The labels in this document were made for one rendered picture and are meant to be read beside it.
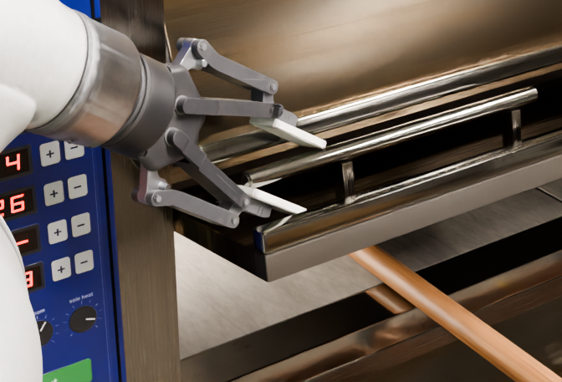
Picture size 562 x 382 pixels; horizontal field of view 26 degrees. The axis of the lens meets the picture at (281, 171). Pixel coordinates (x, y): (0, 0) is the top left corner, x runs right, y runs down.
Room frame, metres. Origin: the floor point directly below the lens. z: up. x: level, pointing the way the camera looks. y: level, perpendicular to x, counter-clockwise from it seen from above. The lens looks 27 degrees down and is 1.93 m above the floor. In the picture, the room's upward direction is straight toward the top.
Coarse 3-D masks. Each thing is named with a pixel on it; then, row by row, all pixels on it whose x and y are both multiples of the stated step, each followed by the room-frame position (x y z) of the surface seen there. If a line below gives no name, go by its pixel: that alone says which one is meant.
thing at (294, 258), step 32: (544, 96) 1.23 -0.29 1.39; (480, 128) 1.14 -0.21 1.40; (544, 128) 1.12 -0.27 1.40; (352, 160) 1.07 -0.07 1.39; (384, 160) 1.06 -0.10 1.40; (416, 160) 1.05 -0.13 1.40; (448, 160) 1.04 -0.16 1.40; (544, 160) 1.02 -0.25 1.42; (192, 192) 1.01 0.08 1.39; (288, 192) 0.99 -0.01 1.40; (320, 192) 0.99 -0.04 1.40; (448, 192) 0.96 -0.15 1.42; (480, 192) 0.98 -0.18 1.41; (512, 192) 1.00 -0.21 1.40; (192, 224) 0.95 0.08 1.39; (256, 224) 0.92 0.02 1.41; (352, 224) 0.90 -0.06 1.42; (384, 224) 0.91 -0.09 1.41; (416, 224) 0.93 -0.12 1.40; (224, 256) 0.90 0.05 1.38; (256, 256) 0.86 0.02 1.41; (288, 256) 0.86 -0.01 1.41; (320, 256) 0.88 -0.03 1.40
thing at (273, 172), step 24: (504, 96) 1.06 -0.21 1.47; (528, 96) 1.07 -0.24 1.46; (432, 120) 1.01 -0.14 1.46; (456, 120) 1.02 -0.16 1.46; (504, 120) 1.06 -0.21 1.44; (336, 144) 0.95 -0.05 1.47; (360, 144) 0.96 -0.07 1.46; (384, 144) 0.97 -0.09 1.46; (504, 144) 1.06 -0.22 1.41; (264, 168) 0.91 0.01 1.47; (288, 168) 0.92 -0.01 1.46; (312, 168) 0.93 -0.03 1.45; (336, 168) 0.95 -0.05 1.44; (336, 192) 0.95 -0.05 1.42
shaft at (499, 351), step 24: (360, 264) 1.21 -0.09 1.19; (384, 264) 1.18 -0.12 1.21; (408, 288) 1.13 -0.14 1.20; (432, 288) 1.12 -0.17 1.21; (432, 312) 1.10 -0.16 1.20; (456, 312) 1.08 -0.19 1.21; (456, 336) 1.06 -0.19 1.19; (480, 336) 1.04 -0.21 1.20; (504, 360) 1.00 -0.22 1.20; (528, 360) 0.99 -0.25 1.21
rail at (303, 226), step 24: (528, 144) 1.02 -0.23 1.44; (552, 144) 1.03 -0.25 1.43; (456, 168) 0.97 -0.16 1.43; (480, 168) 0.98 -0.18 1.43; (504, 168) 0.99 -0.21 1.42; (360, 192) 0.93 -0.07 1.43; (384, 192) 0.92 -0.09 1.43; (408, 192) 0.93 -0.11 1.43; (432, 192) 0.95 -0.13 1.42; (288, 216) 0.88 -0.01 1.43; (312, 216) 0.88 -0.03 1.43; (336, 216) 0.89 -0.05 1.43; (360, 216) 0.90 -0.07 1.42; (264, 240) 0.85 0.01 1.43; (288, 240) 0.86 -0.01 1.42
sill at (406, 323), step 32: (544, 224) 1.32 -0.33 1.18; (480, 256) 1.24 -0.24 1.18; (512, 256) 1.24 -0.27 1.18; (544, 256) 1.24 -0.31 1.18; (384, 288) 1.17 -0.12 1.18; (448, 288) 1.17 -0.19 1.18; (480, 288) 1.18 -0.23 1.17; (512, 288) 1.21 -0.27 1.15; (288, 320) 1.10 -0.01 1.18; (320, 320) 1.10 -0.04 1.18; (352, 320) 1.10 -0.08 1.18; (384, 320) 1.11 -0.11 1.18; (416, 320) 1.13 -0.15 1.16; (224, 352) 1.05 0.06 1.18; (256, 352) 1.05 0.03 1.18; (288, 352) 1.05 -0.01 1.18; (320, 352) 1.06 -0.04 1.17; (352, 352) 1.08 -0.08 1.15
